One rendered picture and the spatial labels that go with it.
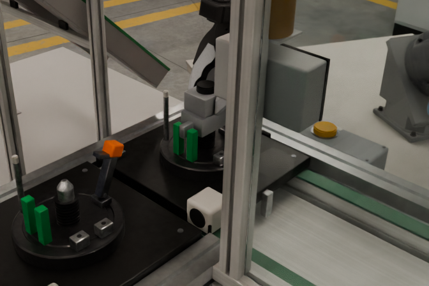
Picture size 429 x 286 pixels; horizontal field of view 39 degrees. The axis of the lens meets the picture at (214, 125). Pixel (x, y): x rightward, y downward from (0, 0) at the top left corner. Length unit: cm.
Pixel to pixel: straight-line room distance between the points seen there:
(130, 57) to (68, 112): 31
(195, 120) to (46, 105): 55
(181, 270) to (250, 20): 34
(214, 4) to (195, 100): 14
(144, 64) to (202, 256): 42
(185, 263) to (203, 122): 22
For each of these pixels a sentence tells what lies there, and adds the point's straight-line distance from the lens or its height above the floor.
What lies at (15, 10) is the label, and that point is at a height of 111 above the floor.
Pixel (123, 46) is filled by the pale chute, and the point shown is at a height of 109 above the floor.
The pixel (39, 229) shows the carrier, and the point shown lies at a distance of 75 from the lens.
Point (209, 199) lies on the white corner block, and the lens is 81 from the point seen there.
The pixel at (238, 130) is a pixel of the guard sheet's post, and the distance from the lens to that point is 63.
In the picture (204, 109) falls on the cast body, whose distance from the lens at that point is 86.
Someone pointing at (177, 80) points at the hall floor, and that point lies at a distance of 345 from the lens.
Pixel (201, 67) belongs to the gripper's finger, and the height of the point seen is 111.
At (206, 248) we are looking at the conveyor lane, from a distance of 78.
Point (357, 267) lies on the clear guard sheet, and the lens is 63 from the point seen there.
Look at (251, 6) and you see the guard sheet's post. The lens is 57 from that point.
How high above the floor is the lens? 148
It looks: 30 degrees down
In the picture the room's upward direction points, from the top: 2 degrees clockwise
